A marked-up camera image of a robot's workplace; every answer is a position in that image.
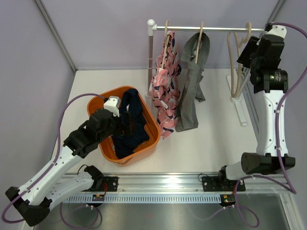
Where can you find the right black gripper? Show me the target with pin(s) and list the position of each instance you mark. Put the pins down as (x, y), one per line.
(253, 45)

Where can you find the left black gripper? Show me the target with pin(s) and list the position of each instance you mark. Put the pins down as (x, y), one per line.
(125, 129)

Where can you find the navy blue mesh shorts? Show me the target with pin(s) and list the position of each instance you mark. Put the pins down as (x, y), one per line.
(125, 145)

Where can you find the beige hanger of grey shorts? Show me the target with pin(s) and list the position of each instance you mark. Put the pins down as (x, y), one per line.
(199, 43)

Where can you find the grey fabric shorts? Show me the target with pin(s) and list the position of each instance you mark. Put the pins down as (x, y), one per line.
(186, 110)

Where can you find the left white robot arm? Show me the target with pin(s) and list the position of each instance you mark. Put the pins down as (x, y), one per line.
(35, 199)

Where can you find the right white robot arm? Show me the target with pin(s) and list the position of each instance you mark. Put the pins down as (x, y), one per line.
(270, 84)

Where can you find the pink shark print shorts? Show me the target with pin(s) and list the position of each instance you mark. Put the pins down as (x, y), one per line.
(164, 90)

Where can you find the beige hanger under pink shorts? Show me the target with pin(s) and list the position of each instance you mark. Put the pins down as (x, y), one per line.
(168, 37)

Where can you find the orange plastic laundry basket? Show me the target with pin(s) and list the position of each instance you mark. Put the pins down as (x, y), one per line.
(145, 149)

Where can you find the metal clothes rack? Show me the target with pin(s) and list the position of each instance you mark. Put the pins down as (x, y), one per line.
(152, 27)

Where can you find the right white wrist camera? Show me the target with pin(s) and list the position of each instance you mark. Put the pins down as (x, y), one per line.
(277, 30)

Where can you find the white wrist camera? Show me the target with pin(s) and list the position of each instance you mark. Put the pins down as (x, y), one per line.
(112, 104)
(277, 30)

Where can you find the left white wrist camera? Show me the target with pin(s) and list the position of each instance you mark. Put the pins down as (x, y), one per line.
(112, 104)

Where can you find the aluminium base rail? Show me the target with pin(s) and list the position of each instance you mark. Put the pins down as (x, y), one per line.
(181, 183)

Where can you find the white slotted cable duct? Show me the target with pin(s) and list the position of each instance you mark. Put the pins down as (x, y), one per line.
(145, 198)

